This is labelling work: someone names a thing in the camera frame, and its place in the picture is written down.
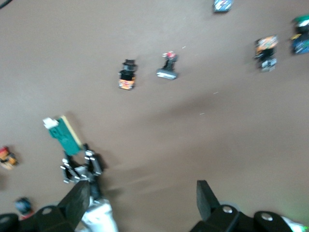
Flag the green mushroom button blue block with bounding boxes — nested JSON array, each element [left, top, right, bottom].
[[289, 14, 309, 55], [212, 0, 235, 14]]

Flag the black flat indicator red terminals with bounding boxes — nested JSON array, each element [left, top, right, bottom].
[[155, 50, 179, 80]]

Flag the red emergency button orange block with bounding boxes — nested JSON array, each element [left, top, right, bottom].
[[0, 146, 19, 170]]

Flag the green load switch white handle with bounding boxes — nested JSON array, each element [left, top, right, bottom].
[[42, 115, 84, 157]]

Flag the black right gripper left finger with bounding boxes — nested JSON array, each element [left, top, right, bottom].
[[0, 180, 92, 232]]

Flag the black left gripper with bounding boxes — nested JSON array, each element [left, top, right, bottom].
[[60, 144, 107, 202]]

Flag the red mushroom button blue block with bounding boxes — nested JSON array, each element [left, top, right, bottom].
[[14, 197, 34, 220]]

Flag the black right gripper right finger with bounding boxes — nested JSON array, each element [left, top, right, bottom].
[[190, 180, 294, 232]]

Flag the black selector switch orange block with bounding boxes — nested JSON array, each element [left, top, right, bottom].
[[253, 35, 279, 73], [117, 58, 138, 90]]

